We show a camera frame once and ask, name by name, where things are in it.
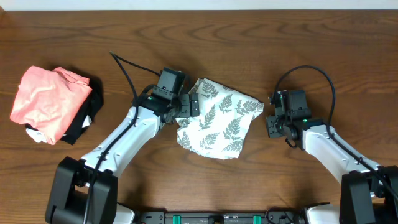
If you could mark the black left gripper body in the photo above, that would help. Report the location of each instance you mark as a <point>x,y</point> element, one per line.
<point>181,107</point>

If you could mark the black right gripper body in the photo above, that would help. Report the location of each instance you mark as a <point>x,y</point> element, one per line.
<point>276,127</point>

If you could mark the white fern print dress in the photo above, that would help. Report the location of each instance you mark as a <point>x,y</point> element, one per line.
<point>225,117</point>

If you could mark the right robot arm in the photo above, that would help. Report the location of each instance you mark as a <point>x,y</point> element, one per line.
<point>368,190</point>

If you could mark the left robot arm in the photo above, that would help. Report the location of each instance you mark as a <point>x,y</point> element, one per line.
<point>85,190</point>

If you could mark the folded black garment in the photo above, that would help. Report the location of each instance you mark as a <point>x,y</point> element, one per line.
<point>88,110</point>

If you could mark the folded coral pink garment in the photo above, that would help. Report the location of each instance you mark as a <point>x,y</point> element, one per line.
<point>49,100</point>

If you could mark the white crumpled cloth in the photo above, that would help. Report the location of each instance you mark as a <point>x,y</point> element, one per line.
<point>38,137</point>

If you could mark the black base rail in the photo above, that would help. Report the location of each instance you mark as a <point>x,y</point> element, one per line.
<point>271,216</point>

